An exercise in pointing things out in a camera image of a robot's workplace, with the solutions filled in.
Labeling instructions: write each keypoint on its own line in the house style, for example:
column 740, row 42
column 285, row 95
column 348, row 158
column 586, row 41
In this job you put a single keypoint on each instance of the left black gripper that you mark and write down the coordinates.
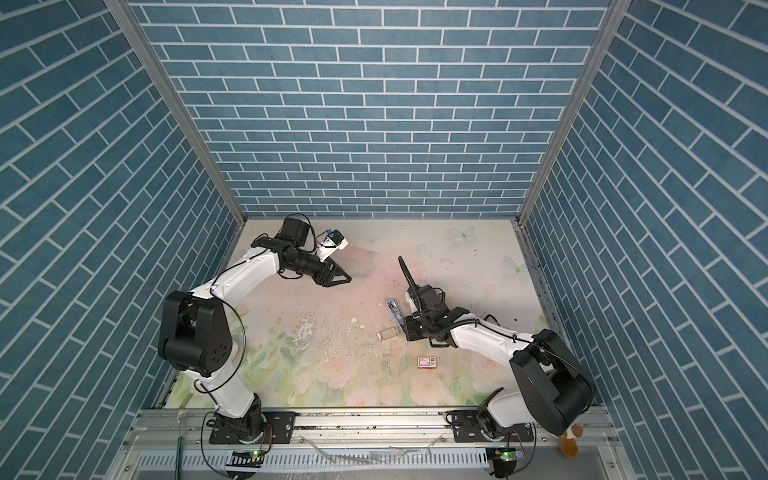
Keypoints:
column 326, row 280

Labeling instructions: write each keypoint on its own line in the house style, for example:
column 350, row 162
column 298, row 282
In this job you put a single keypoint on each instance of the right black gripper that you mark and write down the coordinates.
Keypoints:
column 408, row 329

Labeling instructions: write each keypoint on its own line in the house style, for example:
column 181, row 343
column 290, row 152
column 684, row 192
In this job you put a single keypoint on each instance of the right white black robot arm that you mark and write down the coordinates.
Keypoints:
column 553, row 389

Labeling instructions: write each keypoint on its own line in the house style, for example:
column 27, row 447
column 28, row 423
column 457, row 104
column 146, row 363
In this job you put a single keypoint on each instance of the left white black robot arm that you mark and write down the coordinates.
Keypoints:
column 195, row 336

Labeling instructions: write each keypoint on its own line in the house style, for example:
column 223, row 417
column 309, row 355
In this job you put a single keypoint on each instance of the plush toy animal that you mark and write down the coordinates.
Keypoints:
column 568, row 441

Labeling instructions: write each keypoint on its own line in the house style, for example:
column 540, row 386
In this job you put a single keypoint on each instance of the white slotted cable duct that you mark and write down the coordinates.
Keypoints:
column 306, row 460

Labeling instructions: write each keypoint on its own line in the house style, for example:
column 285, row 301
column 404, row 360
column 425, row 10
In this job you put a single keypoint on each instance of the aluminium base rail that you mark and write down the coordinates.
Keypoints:
column 418, row 427

